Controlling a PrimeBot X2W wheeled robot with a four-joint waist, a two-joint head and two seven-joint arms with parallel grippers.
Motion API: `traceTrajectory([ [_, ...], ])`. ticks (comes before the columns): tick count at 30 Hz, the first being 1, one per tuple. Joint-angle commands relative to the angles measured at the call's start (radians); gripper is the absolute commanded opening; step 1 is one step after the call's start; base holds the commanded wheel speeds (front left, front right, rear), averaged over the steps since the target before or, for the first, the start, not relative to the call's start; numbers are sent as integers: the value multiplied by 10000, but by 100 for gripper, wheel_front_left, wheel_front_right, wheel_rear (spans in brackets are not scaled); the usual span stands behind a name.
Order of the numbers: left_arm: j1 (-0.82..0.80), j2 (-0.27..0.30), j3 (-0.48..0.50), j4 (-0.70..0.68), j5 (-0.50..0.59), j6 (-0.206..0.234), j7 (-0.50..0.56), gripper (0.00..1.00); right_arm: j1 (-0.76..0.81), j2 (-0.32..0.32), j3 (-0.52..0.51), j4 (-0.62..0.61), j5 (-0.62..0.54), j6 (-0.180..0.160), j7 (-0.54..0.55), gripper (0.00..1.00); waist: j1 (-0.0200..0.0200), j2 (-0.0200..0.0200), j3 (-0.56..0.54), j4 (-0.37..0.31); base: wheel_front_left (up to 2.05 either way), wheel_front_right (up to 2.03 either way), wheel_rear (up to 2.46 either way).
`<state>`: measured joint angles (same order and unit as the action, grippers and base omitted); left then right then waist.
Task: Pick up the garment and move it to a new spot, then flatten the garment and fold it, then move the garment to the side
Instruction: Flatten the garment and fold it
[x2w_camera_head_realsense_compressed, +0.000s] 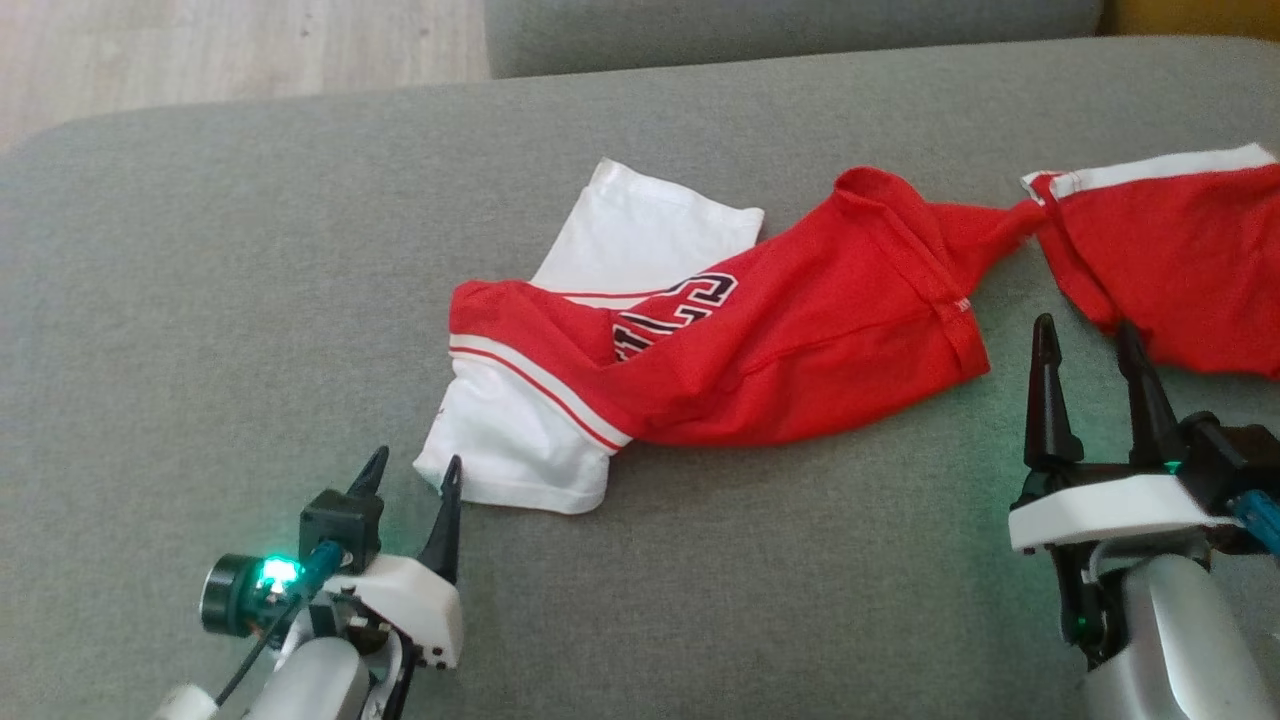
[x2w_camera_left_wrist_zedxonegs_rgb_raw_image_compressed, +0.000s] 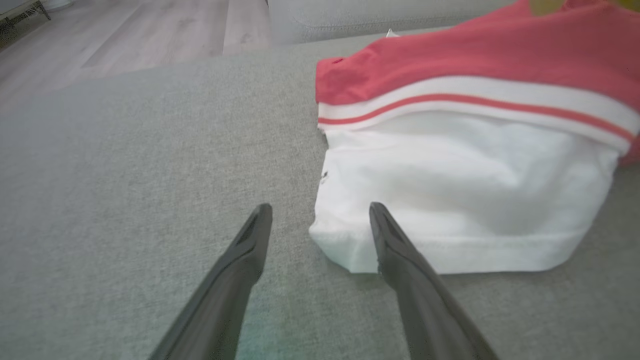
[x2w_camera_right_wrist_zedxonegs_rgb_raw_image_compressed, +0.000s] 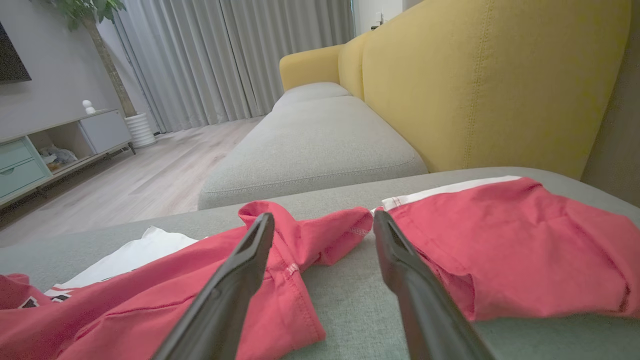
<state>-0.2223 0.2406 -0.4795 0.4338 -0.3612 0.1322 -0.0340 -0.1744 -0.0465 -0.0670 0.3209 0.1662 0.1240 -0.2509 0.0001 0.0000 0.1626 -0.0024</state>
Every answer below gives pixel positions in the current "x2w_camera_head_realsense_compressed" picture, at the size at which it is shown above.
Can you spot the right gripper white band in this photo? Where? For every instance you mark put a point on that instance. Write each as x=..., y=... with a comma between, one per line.
x=1110, y=510

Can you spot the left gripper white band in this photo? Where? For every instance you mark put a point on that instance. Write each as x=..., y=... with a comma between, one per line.
x=410, y=605

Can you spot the red shorts with white stripe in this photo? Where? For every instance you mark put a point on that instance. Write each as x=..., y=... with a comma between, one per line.
x=1180, y=260

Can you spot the red numbered basketball jersey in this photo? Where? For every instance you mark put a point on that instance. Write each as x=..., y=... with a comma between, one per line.
x=800, y=340

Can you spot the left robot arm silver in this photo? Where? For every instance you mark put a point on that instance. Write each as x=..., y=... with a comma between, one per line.
x=310, y=685

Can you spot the large grey sofa ottoman cushion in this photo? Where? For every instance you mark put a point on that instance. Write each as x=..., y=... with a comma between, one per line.
x=250, y=300

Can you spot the white tape tag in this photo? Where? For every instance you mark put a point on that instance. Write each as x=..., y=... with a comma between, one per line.
x=185, y=705

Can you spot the large yellow sofa backrest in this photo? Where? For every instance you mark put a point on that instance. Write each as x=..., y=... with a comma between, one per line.
x=1190, y=15

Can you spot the grey sofa seat cushion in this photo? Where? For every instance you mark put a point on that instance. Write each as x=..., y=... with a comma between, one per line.
x=780, y=35

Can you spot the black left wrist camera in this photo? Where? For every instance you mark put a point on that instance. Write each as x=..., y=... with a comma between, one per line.
x=340, y=525

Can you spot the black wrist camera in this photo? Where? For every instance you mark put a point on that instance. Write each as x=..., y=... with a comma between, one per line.
x=1225, y=450
x=340, y=525

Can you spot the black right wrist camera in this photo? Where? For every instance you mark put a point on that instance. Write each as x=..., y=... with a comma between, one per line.
x=1225, y=450

